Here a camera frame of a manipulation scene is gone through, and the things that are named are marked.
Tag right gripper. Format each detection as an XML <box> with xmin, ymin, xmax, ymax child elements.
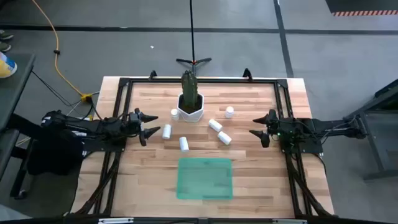
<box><xmin>249</xmin><ymin>108</ymin><xmax>295</xmax><ymax>149</ymax></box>

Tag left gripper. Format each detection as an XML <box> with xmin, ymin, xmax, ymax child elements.
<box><xmin>126</xmin><ymin>108</ymin><xmax>162</xmax><ymax>147</ymax></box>

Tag green translucent plastic basket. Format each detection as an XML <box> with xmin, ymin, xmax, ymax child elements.
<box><xmin>176</xmin><ymin>157</ymin><xmax>234</xmax><ymax>201</ymax></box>

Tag white hexagonal plant pot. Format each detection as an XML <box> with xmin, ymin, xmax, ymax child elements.
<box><xmin>177</xmin><ymin>92</ymin><xmax>205</xmax><ymax>123</ymax></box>

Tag green cactus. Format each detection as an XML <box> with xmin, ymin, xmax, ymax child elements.
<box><xmin>181</xmin><ymin>70</ymin><xmax>199</xmax><ymax>110</ymax></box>

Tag black tripod stand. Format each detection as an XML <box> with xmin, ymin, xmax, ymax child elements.
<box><xmin>175</xmin><ymin>0</ymin><xmax>213</xmax><ymax>75</ymax></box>

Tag dark grey metal stand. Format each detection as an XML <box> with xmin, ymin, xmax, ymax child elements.
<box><xmin>343</xmin><ymin>79</ymin><xmax>398</xmax><ymax>182</ymax></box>

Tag dark grey side table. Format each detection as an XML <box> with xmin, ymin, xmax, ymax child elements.
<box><xmin>0</xmin><ymin>54</ymin><xmax>36</xmax><ymax>183</ymax></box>

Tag blue yellow white object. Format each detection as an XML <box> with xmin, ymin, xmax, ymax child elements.
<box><xmin>0</xmin><ymin>51</ymin><xmax>18</xmax><ymax>79</ymax></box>

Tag black mat with striped edge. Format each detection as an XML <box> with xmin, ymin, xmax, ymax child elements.
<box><xmin>325</xmin><ymin>0</ymin><xmax>398</xmax><ymax>17</ymax></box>

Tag black metal table frame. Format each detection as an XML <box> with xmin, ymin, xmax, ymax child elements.
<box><xmin>63</xmin><ymin>76</ymin><xmax>336</xmax><ymax>218</ymax></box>

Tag black floor cable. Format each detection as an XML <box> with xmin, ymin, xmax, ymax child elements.
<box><xmin>30</xmin><ymin>70</ymin><xmax>103</xmax><ymax>121</ymax></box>

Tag yellow extension cable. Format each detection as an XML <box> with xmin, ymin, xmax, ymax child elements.
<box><xmin>30</xmin><ymin>0</ymin><xmax>93</xmax><ymax>103</ymax></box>

